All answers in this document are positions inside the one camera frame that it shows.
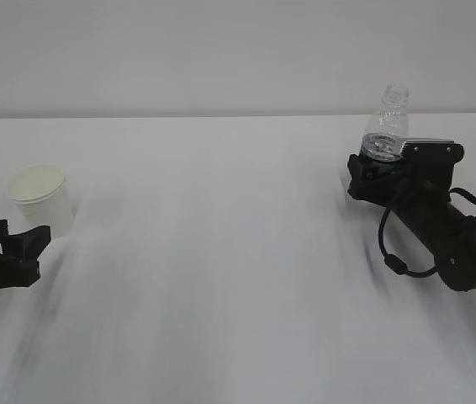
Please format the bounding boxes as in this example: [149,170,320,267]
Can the white paper cup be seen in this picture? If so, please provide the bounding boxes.
[6,163,74,239]

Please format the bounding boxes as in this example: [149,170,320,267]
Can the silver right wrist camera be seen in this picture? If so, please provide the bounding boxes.
[399,138,464,167]

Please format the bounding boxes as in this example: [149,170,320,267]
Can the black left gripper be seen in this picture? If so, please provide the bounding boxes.
[0,219,51,289]

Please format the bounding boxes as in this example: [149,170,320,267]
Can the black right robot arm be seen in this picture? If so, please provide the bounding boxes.
[347,154,476,291]

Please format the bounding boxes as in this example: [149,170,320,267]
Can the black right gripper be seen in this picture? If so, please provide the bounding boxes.
[347,154,467,236]

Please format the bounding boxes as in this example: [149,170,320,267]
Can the clear water bottle green label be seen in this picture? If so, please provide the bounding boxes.
[359,84,410,177]

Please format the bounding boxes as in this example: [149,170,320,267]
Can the black right camera cable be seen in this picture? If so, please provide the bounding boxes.
[378,186,476,279]

